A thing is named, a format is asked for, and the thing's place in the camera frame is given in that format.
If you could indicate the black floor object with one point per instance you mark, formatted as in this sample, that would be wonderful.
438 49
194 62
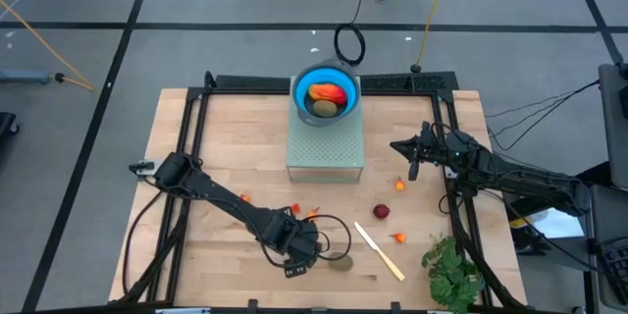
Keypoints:
7 125

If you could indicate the grey side desk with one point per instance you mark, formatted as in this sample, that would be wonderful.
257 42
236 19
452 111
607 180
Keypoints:
615 122
608 211

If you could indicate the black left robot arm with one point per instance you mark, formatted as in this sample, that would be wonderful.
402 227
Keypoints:
230 206

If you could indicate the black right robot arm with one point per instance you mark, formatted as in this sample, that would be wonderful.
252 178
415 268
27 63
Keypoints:
530 181

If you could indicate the black table edge clamp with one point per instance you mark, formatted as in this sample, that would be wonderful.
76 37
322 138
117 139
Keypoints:
252 305
395 306

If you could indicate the small yellow-orange fruit with stem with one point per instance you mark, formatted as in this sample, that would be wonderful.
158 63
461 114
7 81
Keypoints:
312 213

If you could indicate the white sheet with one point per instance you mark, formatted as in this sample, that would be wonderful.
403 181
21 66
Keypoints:
559 223

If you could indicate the green leafy plant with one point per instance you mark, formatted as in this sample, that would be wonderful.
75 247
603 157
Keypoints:
451 275

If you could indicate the small round red-orange fruit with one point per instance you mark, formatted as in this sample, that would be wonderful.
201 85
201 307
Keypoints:
245 198

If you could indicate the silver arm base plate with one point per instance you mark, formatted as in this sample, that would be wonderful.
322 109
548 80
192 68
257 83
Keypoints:
149 167

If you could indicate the blue bowl with grey rim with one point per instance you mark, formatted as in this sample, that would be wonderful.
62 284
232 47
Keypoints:
301 83

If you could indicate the black keyboard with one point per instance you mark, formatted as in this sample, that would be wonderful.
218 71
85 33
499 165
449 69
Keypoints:
613 270

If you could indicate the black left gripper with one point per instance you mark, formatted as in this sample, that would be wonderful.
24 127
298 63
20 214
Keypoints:
304 243

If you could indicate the brown-green kiwi fruit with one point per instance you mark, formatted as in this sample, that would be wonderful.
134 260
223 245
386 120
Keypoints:
325 108
342 263

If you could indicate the black metal table frame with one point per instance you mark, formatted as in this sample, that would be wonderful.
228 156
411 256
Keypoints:
235 83

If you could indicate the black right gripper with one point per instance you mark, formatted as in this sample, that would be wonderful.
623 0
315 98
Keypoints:
434 149

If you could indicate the small orange fruit with stem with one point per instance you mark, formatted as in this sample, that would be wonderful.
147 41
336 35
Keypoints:
400 185
400 238

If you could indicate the grey floor stand base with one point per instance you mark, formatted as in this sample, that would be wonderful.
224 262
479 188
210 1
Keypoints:
22 76

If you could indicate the green perforated metal shelf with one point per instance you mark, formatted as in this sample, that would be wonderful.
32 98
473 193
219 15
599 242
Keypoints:
326 152

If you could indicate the dark red pomegranate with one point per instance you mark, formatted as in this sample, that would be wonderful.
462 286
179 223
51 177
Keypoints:
381 211

